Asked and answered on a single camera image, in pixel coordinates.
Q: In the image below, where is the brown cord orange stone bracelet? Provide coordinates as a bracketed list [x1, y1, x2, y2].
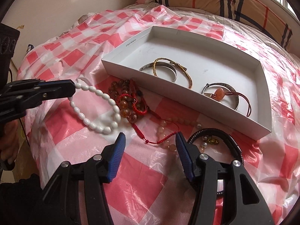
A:
[204, 87, 252, 118]

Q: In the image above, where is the white bead bracelet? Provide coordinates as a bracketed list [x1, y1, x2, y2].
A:
[68, 78, 122, 135]

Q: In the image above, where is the red white checkered plastic sheet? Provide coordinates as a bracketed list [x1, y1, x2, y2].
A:
[17, 3, 299, 224]

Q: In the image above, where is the black braided leather bracelet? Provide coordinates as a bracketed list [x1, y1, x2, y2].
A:
[187, 128, 245, 196]

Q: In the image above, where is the pale pink bead bracelet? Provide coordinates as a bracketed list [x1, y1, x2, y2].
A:
[156, 118, 203, 152]

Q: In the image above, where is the tan plaid pillow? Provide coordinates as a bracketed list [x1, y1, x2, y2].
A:
[153, 0, 293, 50]

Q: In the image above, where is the white shallow cardboard box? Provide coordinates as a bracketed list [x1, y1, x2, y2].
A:
[102, 26, 272, 140]

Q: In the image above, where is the engraved silver bangle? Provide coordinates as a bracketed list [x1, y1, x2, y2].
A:
[201, 82, 239, 110]

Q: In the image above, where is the red braided cord bracelet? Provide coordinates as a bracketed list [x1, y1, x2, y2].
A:
[115, 79, 181, 145]

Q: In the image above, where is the person's left hand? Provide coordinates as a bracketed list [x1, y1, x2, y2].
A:
[1, 120, 19, 164]

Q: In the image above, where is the wide silver bangle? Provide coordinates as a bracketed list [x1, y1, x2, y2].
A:
[139, 61, 177, 82]

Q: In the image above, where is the brown amber bead bracelet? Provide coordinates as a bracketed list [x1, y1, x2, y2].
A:
[107, 79, 149, 124]

